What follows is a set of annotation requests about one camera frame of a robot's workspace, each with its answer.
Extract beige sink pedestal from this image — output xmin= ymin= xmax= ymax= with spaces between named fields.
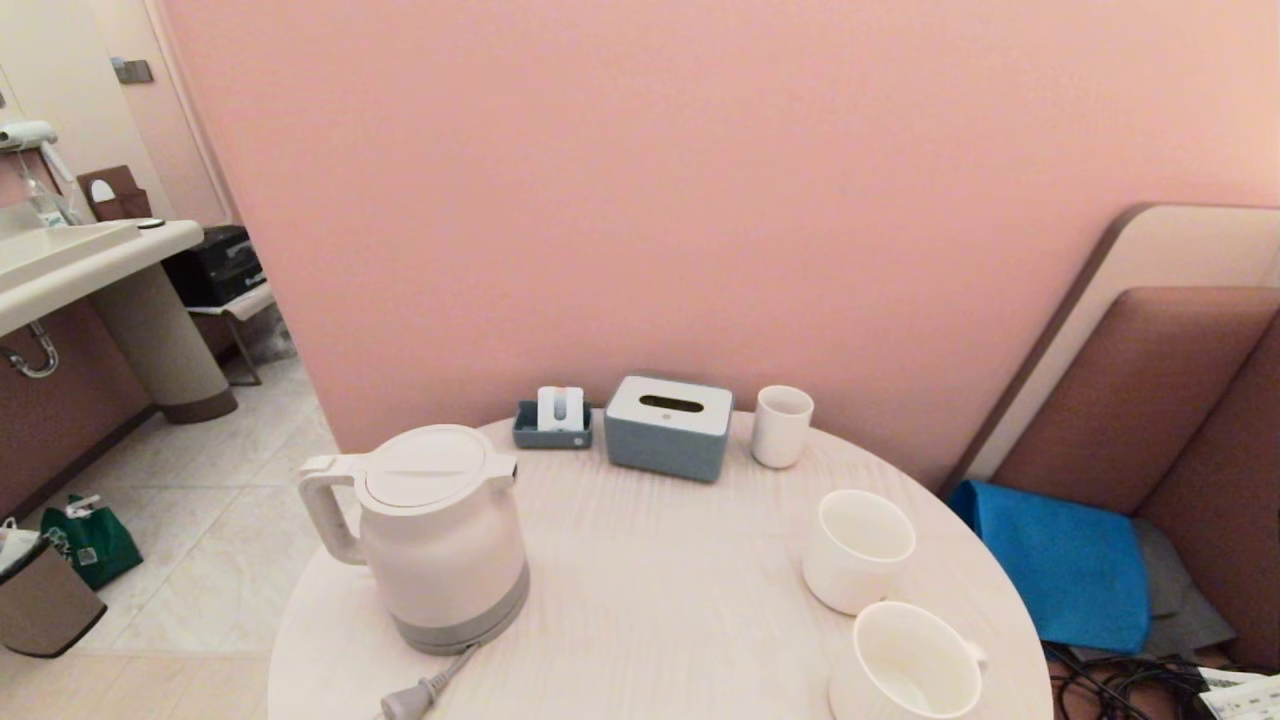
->
xmin=88 ymin=262 xmax=239 ymax=424

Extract brown upholstered sofa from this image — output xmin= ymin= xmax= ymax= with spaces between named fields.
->
xmin=990 ymin=286 xmax=1280 ymax=671

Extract grey cloth bag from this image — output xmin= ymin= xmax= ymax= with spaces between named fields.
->
xmin=1130 ymin=518 xmax=1239 ymax=661

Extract white electric kettle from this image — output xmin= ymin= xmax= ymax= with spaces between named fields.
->
xmin=297 ymin=424 xmax=531 ymax=647

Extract tangled black cables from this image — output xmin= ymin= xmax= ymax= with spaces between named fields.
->
xmin=1045 ymin=645 xmax=1216 ymax=720

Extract blue cloth bag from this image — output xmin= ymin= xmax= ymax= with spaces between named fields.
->
xmin=948 ymin=479 xmax=1153 ymax=655

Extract green shopping bag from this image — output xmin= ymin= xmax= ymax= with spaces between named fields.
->
xmin=40 ymin=494 xmax=144 ymax=591

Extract clear water bottle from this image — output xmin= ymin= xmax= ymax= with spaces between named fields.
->
xmin=20 ymin=160 xmax=71 ymax=229

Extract grey round kettle base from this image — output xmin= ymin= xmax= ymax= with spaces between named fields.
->
xmin=392 ymin=598 xmax=530 ymax=658

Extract printed paper sheets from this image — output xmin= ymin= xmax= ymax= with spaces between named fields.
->
xmin=1197 ymin=668 xmax=1280 ymax=720

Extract black box appliance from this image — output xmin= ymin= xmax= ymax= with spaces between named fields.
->
xmin=162 ymin=225 xmax=266 ymax=308

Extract white handleless cup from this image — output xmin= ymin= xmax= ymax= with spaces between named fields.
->
xmin=751 ymin=385 xmax=815 ymax=470

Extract chrome drain pipe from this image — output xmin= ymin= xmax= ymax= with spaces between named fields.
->
xmin=0 ymin=320 xmax=61 ymax=380

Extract white ribbed mug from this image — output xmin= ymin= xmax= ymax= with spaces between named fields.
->
xmin=828 ymin=601 xmax=989 ymax=720
xmin=801 ymin=489 xmax=917 ymax=616

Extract small grey-blue tray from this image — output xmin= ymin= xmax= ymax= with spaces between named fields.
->
xmin=512 ymin=400 xmax=594 ymax=450

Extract white sink counter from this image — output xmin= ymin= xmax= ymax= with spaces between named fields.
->
xmin=0 ymin=205 xmax=206 ymax=336

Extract grey-blue tissue box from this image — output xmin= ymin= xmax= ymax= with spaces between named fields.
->
xmin=604 ymin=375 xmax=734 ymax=484

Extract brown trash bin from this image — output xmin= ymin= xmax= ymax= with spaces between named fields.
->
xmin=0 ymin=518 xmax=108 ymax=659

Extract brown tissue holder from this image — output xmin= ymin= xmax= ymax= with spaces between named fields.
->
xmin=76 ymin=165 xmax=153 ymax=223

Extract white hair dryer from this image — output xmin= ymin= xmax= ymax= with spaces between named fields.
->
xmin=0 ymin=120 xmax=76 ymax=183

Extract white luggage rack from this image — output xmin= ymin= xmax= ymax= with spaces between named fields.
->
xmin=188 ymin=283 xmax=276 ymax=387

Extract white sachet packets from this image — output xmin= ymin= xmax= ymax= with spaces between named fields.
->
xmin=537 ymin=386 xmax=586 ymax=432

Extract beige wall panel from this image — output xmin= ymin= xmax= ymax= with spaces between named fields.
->
xmin=940 ymin=203 xmax=1280 ymax=496

